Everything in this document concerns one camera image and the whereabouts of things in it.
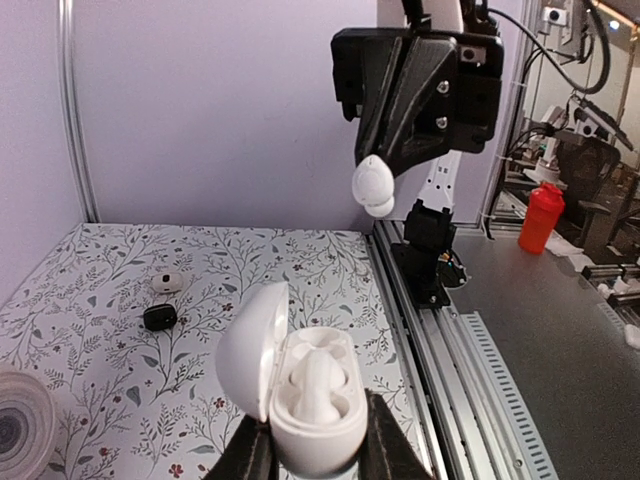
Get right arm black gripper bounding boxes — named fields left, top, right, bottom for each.
left=330, top=28, right=504, bottom=176

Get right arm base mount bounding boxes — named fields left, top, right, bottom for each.
left=391, top=243, right=468, bottom=310

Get aluminium front rail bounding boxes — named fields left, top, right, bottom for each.
left=369, top=221, right=558, bottom=479

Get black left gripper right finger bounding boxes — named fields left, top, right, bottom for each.
left=362, top=389, right=433, bottom=480

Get right aluminium corner post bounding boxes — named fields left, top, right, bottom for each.
left=480, top=1, right=539, bottom=239

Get white earbud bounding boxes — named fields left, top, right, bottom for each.
left=291, top=350, right=346, bottom=426
left=351, top=155, right=395, bottom=218

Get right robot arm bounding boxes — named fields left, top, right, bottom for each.
left=330, top=1, right=507, bottom=479

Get aluminium corner post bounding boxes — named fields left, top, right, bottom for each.
left=480, top=1, right=539, bottom=239
left=57, top=0, right=100, bottom=223

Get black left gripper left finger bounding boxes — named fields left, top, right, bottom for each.
left=203, top=415, right=279, bottom=480

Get grey spiral ceramic plate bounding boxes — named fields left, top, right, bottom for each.
left=1, top=364, right=57, bottom=479

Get small white earbud case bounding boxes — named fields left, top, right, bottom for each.
left=151, top=272, right=184, bottom=294

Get red shaker bottle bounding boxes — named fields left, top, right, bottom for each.
left=518, top=183, right=565, bottom=255

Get white oval charging case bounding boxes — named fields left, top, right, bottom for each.
left=215, top=282, right=368, bottom=479

